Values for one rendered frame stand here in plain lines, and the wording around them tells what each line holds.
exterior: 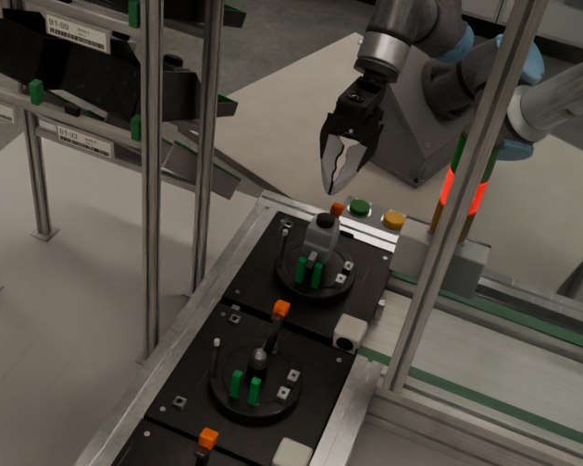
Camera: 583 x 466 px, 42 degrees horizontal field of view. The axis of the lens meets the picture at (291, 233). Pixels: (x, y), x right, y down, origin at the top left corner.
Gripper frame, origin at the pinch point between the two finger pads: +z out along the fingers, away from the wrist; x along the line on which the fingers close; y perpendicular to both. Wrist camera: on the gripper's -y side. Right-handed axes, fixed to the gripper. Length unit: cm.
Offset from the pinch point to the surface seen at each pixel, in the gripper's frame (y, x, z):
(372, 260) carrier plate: 19.9, -8.4, 9.5
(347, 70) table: 87, 21, -32
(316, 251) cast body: 5.5, -0.6, 10.6
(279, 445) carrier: -12.1, -7.6, 36.6
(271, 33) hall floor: 262, 98, -67
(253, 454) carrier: -14.3, -4.9, 38.6
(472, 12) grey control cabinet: 298, 9, -117
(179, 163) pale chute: -4.8, 22.9, 4.6
